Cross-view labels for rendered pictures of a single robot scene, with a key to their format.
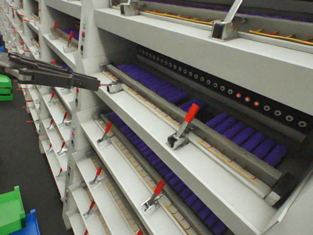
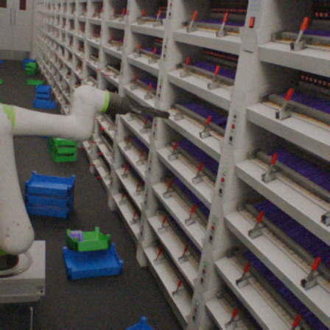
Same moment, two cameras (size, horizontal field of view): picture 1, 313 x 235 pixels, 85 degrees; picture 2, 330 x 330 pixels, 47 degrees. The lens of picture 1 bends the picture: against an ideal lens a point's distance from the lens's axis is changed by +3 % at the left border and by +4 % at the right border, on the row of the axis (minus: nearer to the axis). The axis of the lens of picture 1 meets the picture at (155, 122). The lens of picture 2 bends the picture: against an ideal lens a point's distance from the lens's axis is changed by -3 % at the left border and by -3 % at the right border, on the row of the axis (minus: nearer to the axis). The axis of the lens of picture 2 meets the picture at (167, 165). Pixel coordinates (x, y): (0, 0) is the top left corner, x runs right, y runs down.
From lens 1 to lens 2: 1.28 m
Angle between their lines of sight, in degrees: 23
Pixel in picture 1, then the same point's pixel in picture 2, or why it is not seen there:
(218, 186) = (214, 146)
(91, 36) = (165, 88)
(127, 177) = (186, 172)
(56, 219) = (131, 258)
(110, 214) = (177, 210)
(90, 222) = (163, 234)
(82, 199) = (156, 222)
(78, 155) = (153, 179)
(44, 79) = (145, 112)
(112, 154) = (177, 163)
